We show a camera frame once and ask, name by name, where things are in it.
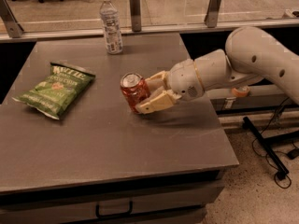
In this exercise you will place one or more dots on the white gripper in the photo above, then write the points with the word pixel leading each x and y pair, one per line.
pixel 183 78

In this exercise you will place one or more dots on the red coke can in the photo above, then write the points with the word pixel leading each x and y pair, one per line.
pixel 134 89

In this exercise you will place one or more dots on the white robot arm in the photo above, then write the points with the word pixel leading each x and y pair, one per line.
pixel 250 55

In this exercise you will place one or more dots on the orange tape roll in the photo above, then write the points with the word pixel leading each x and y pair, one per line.
pixel 241 91

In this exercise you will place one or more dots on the clear plastic water bottle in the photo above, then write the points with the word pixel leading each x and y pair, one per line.
pixel 111 27

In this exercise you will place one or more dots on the green kettle chips bag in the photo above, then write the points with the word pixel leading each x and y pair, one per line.
pixel 59 90

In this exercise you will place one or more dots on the grey cabinet drawer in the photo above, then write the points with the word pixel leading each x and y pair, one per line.
pixel 175 204

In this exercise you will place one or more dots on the black stand leg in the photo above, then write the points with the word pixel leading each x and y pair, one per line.
pixel 282 170

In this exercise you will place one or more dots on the right metal glass bracket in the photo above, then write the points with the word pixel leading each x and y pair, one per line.
pixel 212 14

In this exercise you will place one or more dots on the metal glass bracket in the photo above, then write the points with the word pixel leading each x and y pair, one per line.
pixel 212 14
pixel 135 13
pixel 14 30

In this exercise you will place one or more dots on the middle metal glass bracket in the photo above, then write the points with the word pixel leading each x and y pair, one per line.
pixel 135 13

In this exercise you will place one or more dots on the black drawer handle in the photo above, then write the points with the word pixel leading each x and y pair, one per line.
pixel 113 209

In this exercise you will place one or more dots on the left metal glass bracket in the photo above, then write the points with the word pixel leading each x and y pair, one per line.
pixel 14 30

